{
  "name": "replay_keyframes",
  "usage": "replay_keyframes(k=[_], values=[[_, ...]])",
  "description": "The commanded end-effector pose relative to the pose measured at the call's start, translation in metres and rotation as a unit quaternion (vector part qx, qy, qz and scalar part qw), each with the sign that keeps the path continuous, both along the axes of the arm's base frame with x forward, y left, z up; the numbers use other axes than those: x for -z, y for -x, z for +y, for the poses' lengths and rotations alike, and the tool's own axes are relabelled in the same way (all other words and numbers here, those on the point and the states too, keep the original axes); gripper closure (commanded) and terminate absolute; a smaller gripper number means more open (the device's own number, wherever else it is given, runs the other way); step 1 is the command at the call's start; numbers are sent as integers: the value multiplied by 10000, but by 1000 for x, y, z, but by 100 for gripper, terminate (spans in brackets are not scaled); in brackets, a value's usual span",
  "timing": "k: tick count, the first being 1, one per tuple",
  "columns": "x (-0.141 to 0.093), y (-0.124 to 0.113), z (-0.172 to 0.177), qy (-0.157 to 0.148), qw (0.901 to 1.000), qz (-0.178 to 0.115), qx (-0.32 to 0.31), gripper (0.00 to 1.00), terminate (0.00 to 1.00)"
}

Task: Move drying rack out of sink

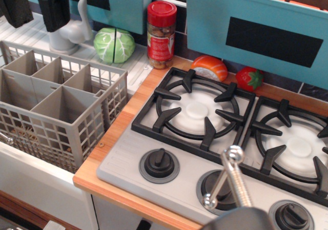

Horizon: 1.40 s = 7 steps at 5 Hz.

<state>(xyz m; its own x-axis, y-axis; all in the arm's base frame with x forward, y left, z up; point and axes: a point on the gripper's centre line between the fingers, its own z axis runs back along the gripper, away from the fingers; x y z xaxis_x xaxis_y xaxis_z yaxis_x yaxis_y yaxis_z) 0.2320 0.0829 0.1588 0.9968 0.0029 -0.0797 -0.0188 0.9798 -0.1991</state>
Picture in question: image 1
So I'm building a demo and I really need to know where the black stove knob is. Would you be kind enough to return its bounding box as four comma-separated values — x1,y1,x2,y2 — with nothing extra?
269,200,315,230
139,148,180,184
196,169,244,211

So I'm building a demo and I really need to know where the middle black stove knob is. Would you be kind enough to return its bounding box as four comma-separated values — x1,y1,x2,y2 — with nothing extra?
196,169,244,211

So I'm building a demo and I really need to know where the red lid spice jar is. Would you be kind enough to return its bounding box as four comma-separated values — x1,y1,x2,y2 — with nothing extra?
147,1,177,69

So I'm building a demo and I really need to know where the grey toy faucet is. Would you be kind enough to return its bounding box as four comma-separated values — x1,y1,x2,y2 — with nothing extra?
49,0,93,55

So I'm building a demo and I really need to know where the grey toy stove top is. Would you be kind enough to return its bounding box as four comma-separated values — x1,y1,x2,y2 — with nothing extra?
97,68,327,229

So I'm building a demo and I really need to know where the white toy sink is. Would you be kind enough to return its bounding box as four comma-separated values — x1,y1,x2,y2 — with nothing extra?
1,14,147,229

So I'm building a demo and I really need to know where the right black burner grate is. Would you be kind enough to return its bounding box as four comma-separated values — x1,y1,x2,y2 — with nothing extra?
242,97,327,206

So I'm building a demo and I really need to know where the right black stove knob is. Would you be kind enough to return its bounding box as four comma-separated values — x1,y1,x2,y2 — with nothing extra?
269,200,315,230

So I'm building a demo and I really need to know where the orange salmon sushi toy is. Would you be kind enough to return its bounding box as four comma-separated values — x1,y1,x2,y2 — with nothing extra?
191,55,228,82

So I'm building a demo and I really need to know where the left black stove knob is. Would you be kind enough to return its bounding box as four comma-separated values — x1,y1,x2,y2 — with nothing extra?
139,148,180,184

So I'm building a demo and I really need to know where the grey plastic drying rack basket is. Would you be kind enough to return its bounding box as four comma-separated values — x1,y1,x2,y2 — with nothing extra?
1,41,128,173

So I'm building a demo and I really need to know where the black burner grate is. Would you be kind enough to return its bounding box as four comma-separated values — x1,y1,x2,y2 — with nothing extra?
242,97,327,206
131,68,255,162

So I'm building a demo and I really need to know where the grey camera mount base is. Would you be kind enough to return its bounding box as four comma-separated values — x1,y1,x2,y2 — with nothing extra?
201,207,275,230

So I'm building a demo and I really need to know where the red toy strawberry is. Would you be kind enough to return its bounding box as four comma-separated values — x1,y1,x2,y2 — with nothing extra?
236,67,264,92

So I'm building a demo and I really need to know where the green toy cabbage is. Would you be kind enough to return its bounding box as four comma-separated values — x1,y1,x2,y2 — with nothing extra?
93,28,135,64

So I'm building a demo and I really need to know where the left black burner grate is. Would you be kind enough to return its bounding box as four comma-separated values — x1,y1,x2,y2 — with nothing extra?
131,68,255,162

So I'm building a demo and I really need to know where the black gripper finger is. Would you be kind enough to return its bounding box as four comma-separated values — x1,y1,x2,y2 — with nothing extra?
1,0,33,28
38,0,70,32

